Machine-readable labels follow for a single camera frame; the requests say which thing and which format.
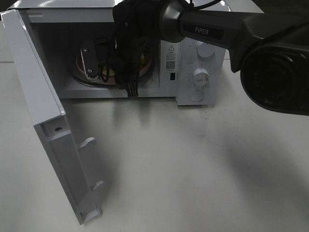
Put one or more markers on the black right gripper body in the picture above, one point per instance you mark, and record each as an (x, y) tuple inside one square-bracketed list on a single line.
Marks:
[(137, 21)]

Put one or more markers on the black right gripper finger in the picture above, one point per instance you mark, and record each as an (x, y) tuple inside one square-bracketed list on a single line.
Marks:
[(89, 59)]

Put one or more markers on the pink round plate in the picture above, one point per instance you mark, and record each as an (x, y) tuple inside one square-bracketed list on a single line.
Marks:
[(101, 79)]

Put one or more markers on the toast sandwich with ham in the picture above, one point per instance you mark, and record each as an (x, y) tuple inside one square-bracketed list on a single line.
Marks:
[(145, 64)]

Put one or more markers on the round door release button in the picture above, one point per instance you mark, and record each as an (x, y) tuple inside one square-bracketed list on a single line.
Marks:
[(196, 96)]

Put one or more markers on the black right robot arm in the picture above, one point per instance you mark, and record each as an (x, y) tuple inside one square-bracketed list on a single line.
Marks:
[(271, 51)]

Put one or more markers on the white microwave oven body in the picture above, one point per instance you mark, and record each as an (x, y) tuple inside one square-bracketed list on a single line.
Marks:
[(49, 40)]

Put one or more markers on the upper white power knob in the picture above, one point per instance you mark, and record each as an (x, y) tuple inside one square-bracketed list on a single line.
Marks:
[(204, 50)]

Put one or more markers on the lower white timer knob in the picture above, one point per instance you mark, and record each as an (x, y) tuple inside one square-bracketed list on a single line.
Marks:
[(200, 77)]

